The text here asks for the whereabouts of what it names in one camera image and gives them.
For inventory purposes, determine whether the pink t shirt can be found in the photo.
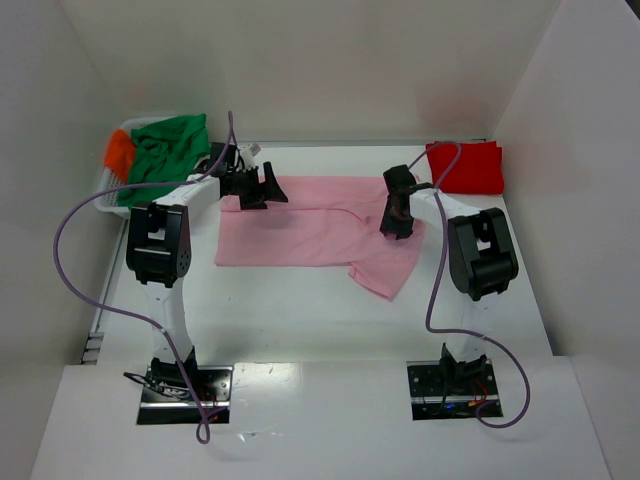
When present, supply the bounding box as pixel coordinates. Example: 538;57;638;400
215;176;425;300

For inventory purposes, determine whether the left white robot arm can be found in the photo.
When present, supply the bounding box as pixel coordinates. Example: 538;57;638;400
126;143;288;391

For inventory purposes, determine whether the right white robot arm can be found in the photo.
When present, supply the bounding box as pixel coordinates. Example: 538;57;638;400
380;165;519;390

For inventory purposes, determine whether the green t shirt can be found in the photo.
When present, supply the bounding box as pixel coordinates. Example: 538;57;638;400
118;114;209;209

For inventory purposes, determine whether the folded red t shirt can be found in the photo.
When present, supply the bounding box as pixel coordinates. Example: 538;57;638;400
426;141;505;195

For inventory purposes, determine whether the orange t shirt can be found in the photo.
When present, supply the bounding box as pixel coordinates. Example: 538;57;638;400
103;129;136;184

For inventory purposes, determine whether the white plastic basket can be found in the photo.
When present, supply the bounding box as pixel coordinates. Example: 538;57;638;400
94;117;172;218

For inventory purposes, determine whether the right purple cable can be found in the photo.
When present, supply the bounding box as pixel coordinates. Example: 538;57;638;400
405;140;531;430

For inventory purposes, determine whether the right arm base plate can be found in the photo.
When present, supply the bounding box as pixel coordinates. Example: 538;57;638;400
406;361;503;421

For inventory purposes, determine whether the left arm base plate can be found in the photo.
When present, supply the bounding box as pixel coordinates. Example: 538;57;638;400
129;366;233;426

